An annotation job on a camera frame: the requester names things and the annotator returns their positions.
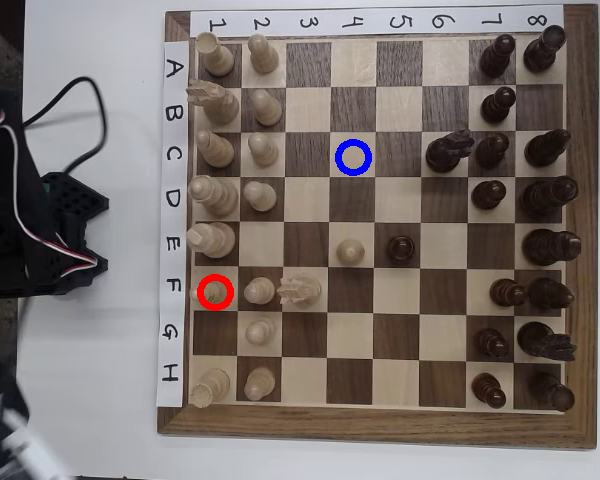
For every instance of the light wooden bishop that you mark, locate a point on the light wooden bishop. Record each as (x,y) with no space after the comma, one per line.
(215,292)
(217,150)

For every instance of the black and orange robot arm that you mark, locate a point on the black and orange robot arm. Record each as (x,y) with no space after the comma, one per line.
(5,200)

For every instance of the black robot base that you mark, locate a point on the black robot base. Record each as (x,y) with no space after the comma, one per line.
(80,205)

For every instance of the light wooden knight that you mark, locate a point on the light wooden knight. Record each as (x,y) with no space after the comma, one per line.
(220,107)
(302,291)

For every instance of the light wooden pawn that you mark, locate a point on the light wooden pawn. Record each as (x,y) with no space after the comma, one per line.
(259,384)
(260,331)
(262,55)
(267,110)
(350,252)
(259,291)
(263,150)
(260,196)

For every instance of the light wooden king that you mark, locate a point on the light wooden king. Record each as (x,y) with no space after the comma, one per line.
(215,240)

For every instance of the light wooden queen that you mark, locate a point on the light wooden queen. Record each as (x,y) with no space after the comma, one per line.
(217,197)

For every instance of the dark wooden pawn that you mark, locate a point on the dark wooden pawn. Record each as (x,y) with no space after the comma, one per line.
(400,250)
(497,55)
(491,344)
(491,151)
(487,195)
(497,106)
(487,390)
(507,293)

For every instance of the wooden chessboard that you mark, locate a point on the wooden chessboard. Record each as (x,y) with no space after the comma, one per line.
(400,330)

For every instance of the white paper letter strip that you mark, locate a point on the white paper letter strip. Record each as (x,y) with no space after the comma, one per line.
(172,177)

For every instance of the light wooden rook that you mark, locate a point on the light wooden rook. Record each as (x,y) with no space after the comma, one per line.
(212,385)
(217,57)

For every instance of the dark wooden knight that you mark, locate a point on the dark wooden knight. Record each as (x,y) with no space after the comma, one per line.
(445,152)
(540,340)

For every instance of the white paper number strip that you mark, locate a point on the white paper number strip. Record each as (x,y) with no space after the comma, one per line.
(330,22)

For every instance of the dark wooden king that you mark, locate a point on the dark wooden king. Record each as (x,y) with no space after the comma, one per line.
(550,247)

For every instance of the dark wooden queen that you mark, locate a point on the dark wooden queen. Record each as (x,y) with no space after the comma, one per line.
(547,196)

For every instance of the dark wooden bishop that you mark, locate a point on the dark wooden bishop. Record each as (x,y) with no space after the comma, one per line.
(545,149)
(550,294)

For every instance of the dark wooden rook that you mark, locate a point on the dark wooden rook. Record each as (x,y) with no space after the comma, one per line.
(552,392)
(542,50)

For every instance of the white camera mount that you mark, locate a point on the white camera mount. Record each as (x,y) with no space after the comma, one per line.
(10,450)

